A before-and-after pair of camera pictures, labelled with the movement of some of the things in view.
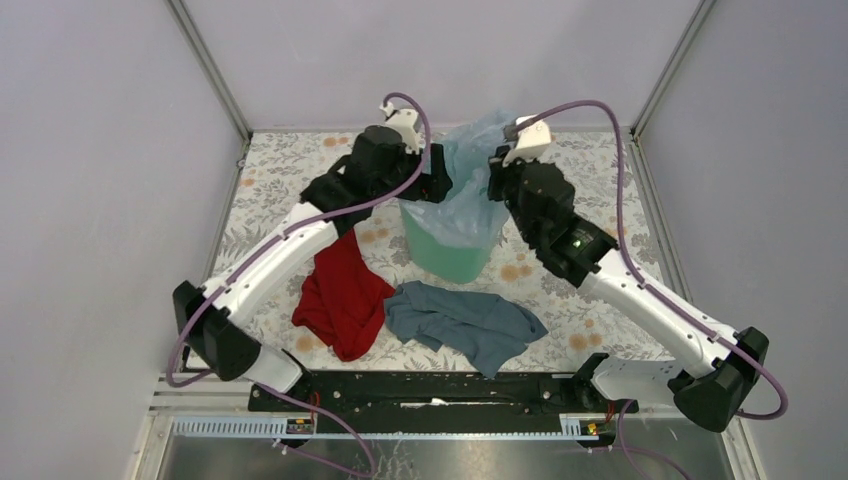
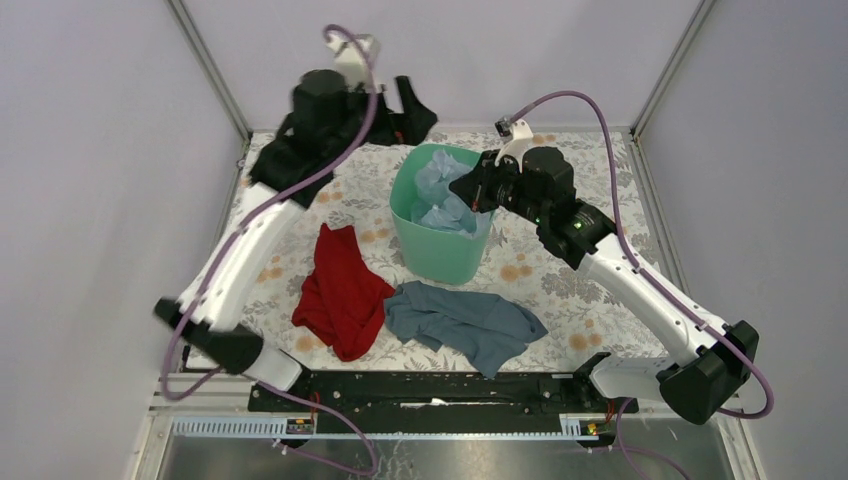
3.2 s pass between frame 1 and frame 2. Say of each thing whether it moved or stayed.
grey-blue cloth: stayed
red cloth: stayed
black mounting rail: stayed
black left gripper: moved
